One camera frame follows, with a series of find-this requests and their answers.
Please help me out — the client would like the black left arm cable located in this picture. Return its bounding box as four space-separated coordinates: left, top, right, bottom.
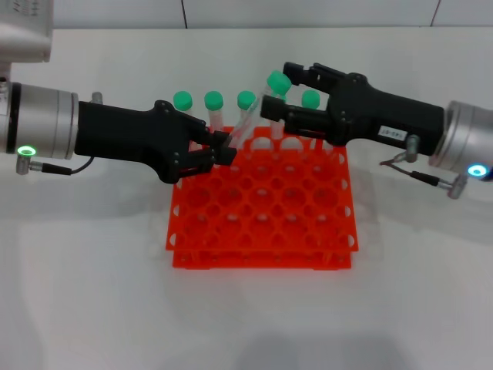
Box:
15 90 104 177

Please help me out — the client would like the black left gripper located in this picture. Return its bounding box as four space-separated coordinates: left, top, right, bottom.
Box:
75 100 236 184

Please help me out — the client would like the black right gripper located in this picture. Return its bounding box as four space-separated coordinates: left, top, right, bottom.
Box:
260 61 446 156

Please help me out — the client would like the orange plastic test tube rack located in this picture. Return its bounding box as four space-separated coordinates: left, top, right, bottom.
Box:
165 126 360 271

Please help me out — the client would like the clear green-capped test tube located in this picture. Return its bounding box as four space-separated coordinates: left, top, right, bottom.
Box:
203 90 226 155
300 90 321 111
226 70 293 150
269 91 288 155
236 90 257 155
172 90 196 119

